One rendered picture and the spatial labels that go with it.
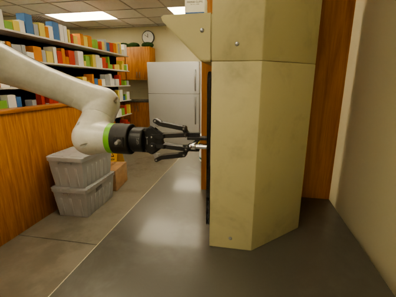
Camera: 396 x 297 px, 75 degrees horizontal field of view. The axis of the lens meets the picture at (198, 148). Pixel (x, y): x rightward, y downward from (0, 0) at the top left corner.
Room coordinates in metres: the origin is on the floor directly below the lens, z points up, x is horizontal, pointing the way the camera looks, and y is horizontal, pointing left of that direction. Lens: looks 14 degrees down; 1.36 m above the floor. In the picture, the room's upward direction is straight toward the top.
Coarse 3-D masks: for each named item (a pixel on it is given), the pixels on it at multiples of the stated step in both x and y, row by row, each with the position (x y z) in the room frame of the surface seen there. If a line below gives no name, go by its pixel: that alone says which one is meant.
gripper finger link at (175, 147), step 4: (152, 144) 0.73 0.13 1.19; (156, 144) 0.73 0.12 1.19; (160, 144) 0.72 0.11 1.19; (164, 144) 0.73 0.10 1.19; (168, 144) 0.73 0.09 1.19; (172, 144) 0.73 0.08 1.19; (176, 144) 0.74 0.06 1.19; (164, 148) 0.73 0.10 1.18; (168, 148) 0.73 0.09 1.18; (172, 148) 0.72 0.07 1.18; (176, 148) 0.72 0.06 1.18; (180, 148) 0.72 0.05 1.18; (184, 148) 0.72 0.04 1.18
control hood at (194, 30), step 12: (168, 24) 0.62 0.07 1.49; (180, 24) 0.62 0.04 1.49; (192, 24) 0.61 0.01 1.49; (204, 24) 0.61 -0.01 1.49; (180, 36) 0.62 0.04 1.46; (192, 36) 0.61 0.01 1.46; (204, 36) 0.61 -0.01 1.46; (192, 48) 0.61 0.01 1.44; (204, 48) 0.61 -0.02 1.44; (204, 60) 0.61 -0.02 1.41
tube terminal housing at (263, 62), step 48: (240, 0) 0.59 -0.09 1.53; (288, 0) 0.62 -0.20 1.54; (240, 48) 0.59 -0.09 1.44; (288, 48) 0.63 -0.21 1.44; (240, 96) 0.59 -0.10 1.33; (288, 96) 0.64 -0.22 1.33; (240, 144) 0.59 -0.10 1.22; (288, 144) 0.65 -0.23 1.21; (240, 192) 0.59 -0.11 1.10; (288, 192) 0.66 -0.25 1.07; (240, 240) 0.59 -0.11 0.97
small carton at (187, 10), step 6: (186, 0) 0.71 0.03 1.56; (192, 0) 0.70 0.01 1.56; (198, 0) 0.70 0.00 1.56; (204, 0) 0.70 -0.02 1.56; (186, 6) 0.71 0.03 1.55; (192, 6) 0.70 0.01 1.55; (198, 6) 0.70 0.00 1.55; (204, 6) 0.70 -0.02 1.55; (186, 12) 0.71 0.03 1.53; (192, 12) 0.70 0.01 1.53; (198, 12) 0.70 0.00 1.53; (204, 12) 0.70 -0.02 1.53
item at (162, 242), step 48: (192, 192) 0.95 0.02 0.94; (144, 240) 0.63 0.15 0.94; (192, 240) 0.63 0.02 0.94; (288, 240) 0.63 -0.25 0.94; (336, 240) 0.63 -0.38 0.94; (96, 288) 0.46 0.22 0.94; (144, 288) 0.46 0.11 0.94; (192, 288) 0.46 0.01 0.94; (240, 288) 0.46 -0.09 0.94; (288, 288) 0.46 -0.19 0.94; (336, 288) 0.46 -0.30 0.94; (384, 288) 0.46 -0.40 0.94
